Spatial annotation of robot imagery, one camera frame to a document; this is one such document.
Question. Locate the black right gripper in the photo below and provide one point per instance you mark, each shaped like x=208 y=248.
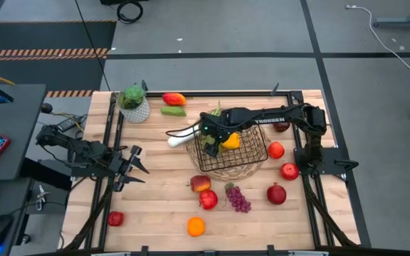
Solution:
x=215 y=124

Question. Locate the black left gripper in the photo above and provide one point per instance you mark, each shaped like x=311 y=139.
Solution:
x=119 y=165

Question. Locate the yellow bell pepper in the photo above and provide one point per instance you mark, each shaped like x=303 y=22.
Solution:
x=232 y=142

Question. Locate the red and yellow apple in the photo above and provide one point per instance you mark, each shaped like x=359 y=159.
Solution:
x=200 y=183

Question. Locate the red bell pepper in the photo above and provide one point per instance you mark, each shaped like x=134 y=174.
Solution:
x=115 y=218

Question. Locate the green cucumber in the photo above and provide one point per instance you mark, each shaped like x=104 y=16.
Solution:
x=173 y=111

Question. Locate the red orange mango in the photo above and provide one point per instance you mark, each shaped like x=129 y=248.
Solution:
x=173 y=99

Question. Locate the dark maroon pomegranate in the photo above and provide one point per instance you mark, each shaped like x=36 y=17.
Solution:
x=281 y=127

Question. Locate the red pomegranate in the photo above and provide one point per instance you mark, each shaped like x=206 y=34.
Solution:
x=276 y=195

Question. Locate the orange fruit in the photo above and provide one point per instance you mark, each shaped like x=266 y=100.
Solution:
x=196 y=227

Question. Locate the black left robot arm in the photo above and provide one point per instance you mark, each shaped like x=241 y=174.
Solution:
x=84 y=151

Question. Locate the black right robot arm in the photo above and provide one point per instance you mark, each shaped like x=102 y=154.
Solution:
x=272 y=115

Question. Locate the round woven placemat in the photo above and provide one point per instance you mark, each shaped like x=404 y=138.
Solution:
x=226 y=175

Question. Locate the white and green leek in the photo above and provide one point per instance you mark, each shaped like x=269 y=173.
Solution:
x=180 y=139

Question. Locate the plant in white patterned pot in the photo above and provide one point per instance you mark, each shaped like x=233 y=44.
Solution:
x=137 y=112

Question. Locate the purple grape bunch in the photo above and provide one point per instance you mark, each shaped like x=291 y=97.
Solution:
x=238 y=201

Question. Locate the orange red tomato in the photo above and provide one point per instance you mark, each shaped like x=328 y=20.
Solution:
x=276 y=150

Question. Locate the black power adapter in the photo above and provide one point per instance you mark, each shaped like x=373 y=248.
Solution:
x=68 y=123

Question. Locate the black round knob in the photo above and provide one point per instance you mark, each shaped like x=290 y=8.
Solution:
x=46 y=107

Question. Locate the black side desk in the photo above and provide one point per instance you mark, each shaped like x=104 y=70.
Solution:
x=16 y=117

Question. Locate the black hazard-striped floor mat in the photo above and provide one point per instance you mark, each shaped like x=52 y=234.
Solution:
x=48 y=35

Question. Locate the grey table leg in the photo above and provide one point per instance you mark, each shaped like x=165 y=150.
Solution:
x=397 y=23

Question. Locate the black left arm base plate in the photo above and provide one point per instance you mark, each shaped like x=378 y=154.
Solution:
x=84 y=171

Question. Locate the black aluminium table frame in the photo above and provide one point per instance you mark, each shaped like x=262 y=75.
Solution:
x=176 y=94

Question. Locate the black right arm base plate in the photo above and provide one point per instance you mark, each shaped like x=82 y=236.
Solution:
x=333 y=160

